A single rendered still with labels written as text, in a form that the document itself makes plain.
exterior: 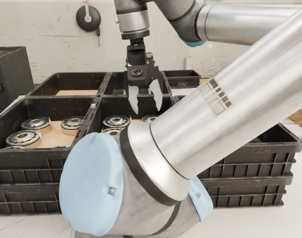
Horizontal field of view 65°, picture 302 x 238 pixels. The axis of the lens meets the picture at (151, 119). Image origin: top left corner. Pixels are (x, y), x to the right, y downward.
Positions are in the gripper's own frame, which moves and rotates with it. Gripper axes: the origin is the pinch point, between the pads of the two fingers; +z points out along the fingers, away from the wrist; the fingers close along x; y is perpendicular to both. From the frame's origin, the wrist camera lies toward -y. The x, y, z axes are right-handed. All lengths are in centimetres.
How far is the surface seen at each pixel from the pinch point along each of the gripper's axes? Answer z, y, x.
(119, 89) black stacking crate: 14, 70, 16
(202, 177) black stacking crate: 19.5, -7.8, -12.2
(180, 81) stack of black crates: 51, 183, -34
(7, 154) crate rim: 2.8, -8.4, 35.9
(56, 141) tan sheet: 12.5, 13.0, 33.3
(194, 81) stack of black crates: 54, 183, -49
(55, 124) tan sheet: 11.8, 26.4, 37.5
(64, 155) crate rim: 5.6, -8.5, 22.2
